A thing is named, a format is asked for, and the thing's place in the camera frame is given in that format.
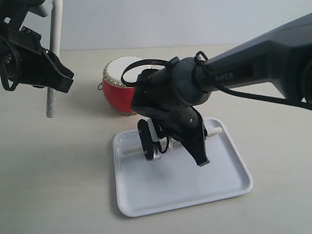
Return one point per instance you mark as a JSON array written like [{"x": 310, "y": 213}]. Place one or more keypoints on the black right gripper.
[{"x": 186, "y": 126}]

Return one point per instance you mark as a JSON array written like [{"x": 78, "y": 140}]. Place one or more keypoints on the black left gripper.
[{"x": 24, "y": 61}]

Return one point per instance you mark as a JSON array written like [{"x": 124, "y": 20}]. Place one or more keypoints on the wooden drumstick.
[
  {"x": 55, "y": 36},
  {"x": 129, "y": 151}
]

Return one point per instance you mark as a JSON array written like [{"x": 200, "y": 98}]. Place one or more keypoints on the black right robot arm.
[{"x": 274, "y": 67}]

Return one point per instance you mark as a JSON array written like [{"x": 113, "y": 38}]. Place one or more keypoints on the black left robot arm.
[{"x": 13, "y": 13}]

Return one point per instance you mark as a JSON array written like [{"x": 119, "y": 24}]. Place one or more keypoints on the small red drum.
[{"x": 116, "y": 93}]

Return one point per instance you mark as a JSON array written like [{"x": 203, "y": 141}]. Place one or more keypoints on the white rectangular plastic tray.
[{"x": 175, "y": 181}]

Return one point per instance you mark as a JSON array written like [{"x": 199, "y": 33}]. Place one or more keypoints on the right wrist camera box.
[{"x": 148, "y": 139}]

